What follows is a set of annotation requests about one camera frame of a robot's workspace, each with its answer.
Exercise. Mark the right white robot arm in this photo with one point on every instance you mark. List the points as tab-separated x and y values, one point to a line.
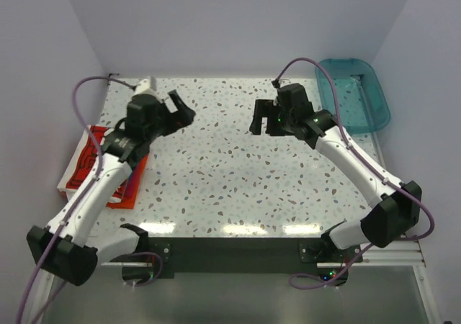
393	203

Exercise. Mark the teal plastic basket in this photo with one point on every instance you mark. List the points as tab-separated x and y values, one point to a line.
362	104

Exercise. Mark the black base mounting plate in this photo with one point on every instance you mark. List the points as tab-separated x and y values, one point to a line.
166	258

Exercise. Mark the folded pink t shirt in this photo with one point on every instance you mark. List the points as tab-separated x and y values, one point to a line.
63	194

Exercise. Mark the folded orange t shirt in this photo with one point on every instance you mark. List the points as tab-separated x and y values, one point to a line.
124	202

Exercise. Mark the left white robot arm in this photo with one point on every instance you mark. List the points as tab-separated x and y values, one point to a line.
60	247

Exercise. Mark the folded blue t shirt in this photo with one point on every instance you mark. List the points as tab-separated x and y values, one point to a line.
130	185

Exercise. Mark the aluminium frame rail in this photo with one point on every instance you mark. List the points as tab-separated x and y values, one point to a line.
399	253

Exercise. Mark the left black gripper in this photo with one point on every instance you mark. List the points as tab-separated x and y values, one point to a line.
181	119

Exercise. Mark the white t shirt red print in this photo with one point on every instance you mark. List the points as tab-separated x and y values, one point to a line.
82	161

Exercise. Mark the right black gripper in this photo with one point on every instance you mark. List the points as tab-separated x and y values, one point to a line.
266	108

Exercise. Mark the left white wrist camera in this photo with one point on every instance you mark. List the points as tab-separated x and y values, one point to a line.
146	85

